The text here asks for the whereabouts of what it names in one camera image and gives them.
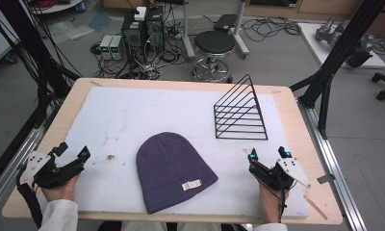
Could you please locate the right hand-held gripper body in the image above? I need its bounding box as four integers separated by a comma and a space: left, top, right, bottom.
248, 156, 312, 192

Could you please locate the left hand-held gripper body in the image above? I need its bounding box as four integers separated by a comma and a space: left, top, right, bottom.
22, 151, 86, 191

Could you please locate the purple knitted beanie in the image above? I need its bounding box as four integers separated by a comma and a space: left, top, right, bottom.
135, 131, 219, 216

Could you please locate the person's left hand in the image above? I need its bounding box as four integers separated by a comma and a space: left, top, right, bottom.
40, 174, 81, 203

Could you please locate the person's right hand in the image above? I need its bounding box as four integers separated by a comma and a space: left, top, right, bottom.
258, 182, 291, 224

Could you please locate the grey tape strip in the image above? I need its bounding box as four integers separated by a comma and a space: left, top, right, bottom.
316, 173, 337, 186

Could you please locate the thin wooden stick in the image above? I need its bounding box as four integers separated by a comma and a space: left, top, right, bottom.
303, 194, 329, 221

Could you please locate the white foam mat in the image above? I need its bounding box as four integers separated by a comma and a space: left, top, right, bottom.
64, 86, 311, 219

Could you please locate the grey power supply unit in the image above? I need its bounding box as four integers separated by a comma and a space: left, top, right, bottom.
98, 35, 114, 61
110, 35, 126, 61

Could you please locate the white floor board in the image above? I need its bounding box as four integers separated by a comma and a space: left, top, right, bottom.
297, 21, 385, 70

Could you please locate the clear plastic sheet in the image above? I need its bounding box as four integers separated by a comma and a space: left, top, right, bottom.
47, 20, 96, 43

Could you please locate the black round stool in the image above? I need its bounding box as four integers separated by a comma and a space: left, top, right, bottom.
192, 30, 237, 85

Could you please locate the black office chair base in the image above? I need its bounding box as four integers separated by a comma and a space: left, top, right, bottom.
371, 71, 385, 102

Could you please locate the white table leg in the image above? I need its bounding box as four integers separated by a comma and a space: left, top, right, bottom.
180, 0, 196, 61
233, 0, 250, 61

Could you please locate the black computer tower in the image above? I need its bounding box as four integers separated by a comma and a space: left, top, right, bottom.
120, 11, 147, 64
144, 5, 167, 55

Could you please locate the black flat box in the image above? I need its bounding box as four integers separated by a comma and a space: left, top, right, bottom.
213, 13, 239, 34

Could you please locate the round white table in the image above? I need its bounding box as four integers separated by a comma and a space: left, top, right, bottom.
29, 0, 87, 15

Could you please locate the white small box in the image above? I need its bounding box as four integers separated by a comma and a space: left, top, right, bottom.
134, 6, 147, 22

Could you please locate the thin black cable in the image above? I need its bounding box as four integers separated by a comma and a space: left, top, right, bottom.
277, 179, 287, 224

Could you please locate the thick black sleeved cable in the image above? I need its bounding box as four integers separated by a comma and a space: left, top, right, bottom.
15, 166, 44, 229

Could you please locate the black wire file rack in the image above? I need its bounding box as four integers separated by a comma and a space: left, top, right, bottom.
213, 73, 270, 141

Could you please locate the aluminium rail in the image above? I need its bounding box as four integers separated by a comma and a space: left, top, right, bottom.
0, 108, 55, 215
296, 101, 369, 231

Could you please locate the black metal frame stand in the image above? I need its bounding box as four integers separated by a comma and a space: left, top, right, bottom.
0, 0, 83, 193
289, 0, 385, 141

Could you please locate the tangle of cables by computers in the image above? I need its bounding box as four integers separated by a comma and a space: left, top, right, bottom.
90, 41, 189, 81

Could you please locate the tangle of black floor cables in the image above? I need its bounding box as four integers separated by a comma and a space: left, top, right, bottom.
241, 15, 302, 43

